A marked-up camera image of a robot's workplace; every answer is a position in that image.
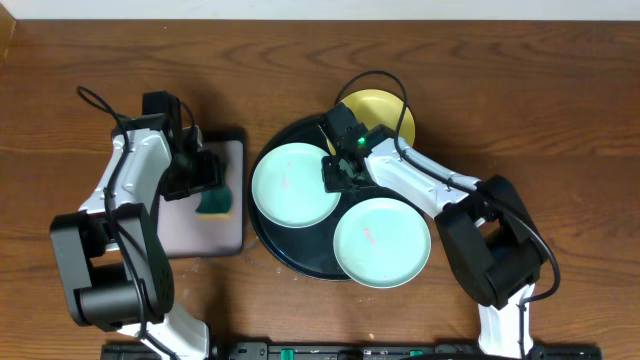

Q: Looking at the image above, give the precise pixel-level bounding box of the green yellow sponge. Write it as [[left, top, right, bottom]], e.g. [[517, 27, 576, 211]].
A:
[[195, 163, 233, 217]]

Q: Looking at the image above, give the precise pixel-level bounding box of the light green plate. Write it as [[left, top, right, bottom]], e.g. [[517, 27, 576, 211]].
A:
[[333, 198, 431, 289], [251, 142, 341, 228]]

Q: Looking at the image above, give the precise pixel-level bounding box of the light green plate front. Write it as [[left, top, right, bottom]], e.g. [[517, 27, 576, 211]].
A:
[[333, 198, 431, 289]]

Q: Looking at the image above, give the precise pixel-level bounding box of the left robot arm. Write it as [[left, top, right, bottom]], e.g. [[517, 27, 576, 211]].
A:
[[49, 113, 224, 359]]

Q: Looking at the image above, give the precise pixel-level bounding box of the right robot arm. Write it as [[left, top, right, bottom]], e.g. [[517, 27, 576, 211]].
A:
[[322, 124, 557, 359]]

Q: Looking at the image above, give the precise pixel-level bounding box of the black rectangular sponge tray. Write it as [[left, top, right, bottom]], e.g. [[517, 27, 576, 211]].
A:
[[158, 127, 247, 259]]

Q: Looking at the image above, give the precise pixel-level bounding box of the round black tray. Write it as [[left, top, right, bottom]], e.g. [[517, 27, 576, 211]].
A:
[[249, 116, 423, 281]]

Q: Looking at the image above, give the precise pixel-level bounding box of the yellow plate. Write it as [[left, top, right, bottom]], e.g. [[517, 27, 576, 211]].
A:
[[323, 89, 416, 156]]

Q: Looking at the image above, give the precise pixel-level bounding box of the right black cable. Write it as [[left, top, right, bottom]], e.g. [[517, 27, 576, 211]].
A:
[[333, 69, 561, 360]]

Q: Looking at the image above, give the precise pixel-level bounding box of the black cable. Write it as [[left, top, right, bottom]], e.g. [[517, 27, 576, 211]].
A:
[[75, 84, 201, 360], [333, 69, 561, 360]]

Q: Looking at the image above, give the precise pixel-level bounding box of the left black cable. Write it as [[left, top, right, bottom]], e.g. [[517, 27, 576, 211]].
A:
[[75, 84, 201, 360]]

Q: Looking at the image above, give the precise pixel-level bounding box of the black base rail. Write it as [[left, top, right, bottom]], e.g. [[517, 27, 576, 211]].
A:
[[99, 340, 604, 360]]

